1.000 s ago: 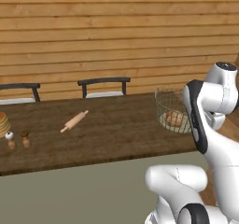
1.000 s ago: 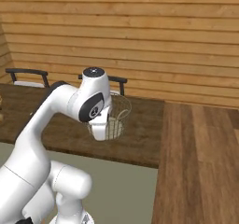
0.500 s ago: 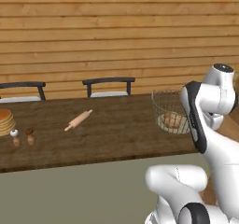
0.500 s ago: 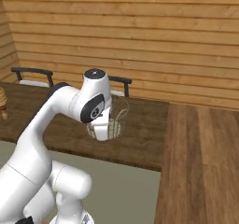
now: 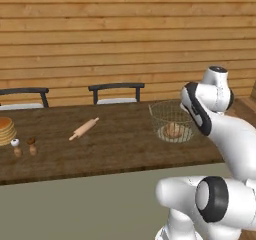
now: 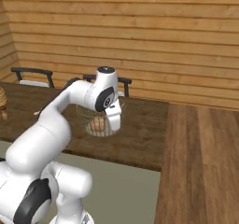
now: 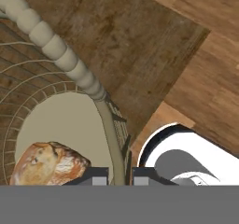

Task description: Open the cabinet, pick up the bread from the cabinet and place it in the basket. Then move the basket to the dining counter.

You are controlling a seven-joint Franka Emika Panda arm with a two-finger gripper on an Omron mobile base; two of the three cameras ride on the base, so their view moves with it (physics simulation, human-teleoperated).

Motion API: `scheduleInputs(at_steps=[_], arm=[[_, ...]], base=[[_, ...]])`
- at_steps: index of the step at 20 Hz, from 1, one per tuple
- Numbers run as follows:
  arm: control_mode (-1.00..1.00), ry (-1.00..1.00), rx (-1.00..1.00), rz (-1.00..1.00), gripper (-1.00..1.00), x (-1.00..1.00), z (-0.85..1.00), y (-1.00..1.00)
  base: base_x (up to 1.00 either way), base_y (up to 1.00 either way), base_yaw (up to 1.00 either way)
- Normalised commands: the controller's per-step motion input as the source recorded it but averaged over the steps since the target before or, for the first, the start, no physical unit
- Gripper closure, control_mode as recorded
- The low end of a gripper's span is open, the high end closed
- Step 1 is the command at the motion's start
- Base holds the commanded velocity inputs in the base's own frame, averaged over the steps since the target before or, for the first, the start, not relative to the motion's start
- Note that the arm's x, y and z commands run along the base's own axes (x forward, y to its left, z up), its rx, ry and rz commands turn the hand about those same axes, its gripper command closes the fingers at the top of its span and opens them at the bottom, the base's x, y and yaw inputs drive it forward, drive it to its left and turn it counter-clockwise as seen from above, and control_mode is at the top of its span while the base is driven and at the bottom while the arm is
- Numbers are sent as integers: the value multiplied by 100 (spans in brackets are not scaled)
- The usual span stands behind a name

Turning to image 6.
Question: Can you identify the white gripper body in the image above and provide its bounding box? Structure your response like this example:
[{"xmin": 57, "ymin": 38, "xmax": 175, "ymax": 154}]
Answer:
[{"xmin": 105, "ymin": 106, "xmax": 122, "ymax": 133}]

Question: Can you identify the brown bread loaf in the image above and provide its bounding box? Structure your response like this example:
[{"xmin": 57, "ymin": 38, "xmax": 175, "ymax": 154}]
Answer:
[{"xmin": 89, "ymin": 117, "xmax": 106, "ymax": 133}]

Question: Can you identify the black chair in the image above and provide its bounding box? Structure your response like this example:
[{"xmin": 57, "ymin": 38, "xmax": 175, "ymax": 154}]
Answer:
[
  {"xmin": 82, "ymin": 74, "xmax": 133, "ymax": 98},
  {"xmin": 10, "ymin": 66, "xmax": 56, "ymax": 89}
]

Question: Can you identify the wire basket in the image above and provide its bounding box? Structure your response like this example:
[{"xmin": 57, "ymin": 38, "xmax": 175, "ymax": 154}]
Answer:
[{"xmin": 75, "ymin": 99, "xmax": 127, "ymax": 138}]

